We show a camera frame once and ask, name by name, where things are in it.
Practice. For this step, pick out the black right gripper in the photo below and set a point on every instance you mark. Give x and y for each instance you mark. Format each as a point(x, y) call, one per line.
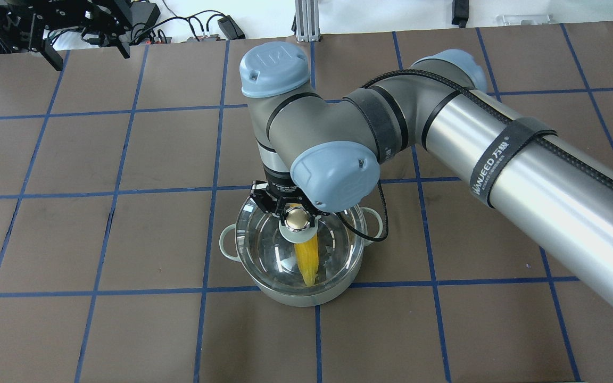
point(276, 176)

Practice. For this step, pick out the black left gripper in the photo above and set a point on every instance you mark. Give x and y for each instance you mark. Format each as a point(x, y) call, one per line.
point(19, 21)

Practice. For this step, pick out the yellow corn cob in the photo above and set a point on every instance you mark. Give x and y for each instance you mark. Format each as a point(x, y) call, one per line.
point(307, 254)

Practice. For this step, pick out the glass pot lid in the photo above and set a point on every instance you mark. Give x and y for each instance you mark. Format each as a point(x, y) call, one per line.
point(281, 265)

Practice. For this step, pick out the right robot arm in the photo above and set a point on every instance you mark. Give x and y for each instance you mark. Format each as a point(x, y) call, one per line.
point(327, 157)

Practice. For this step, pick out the light green cooking pot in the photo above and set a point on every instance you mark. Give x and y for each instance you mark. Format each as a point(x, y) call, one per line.
point(375, 229)

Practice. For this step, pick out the black power adapter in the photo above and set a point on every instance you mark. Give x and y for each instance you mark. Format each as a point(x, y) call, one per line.
point(230, 28)

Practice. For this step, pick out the aluminium frame post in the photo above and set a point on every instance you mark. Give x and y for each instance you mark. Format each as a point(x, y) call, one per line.
point(306, 21)

